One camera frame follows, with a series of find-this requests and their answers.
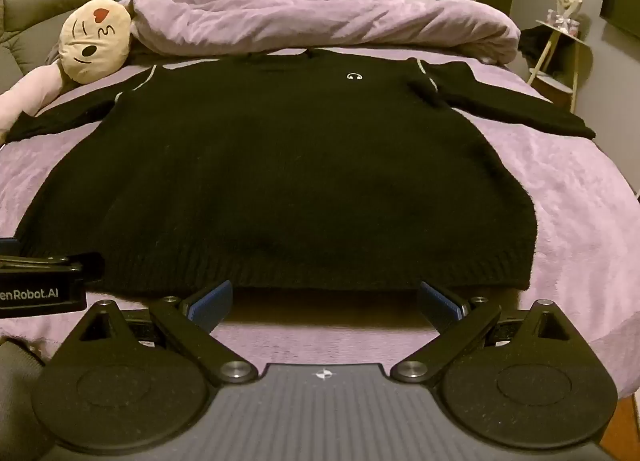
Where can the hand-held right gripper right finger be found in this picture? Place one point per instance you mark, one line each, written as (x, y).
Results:
(441, 304)

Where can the pink plush pillow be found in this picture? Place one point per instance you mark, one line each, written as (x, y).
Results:
(25, 93)

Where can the round emoji face pillow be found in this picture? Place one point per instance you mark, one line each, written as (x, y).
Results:
(95, 41)

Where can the purple bed sheet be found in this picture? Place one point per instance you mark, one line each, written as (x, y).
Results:
(575, 201)

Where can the grey padded headboard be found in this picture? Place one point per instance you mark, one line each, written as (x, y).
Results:
(35, 16)

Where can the person's grey clothing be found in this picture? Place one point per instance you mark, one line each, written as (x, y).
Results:
(22, 401)

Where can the round side table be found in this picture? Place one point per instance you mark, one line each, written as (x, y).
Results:
(562, 56)

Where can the wrapped flower bouquet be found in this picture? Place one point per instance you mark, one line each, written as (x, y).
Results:
(566, 3)

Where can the purple fluffy duvet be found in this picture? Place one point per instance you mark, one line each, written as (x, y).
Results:
(310, 16)

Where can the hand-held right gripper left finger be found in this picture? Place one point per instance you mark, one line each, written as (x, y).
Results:
(214, 305)

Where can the black knit sweater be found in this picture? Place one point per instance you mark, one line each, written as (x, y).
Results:
(280, 166)

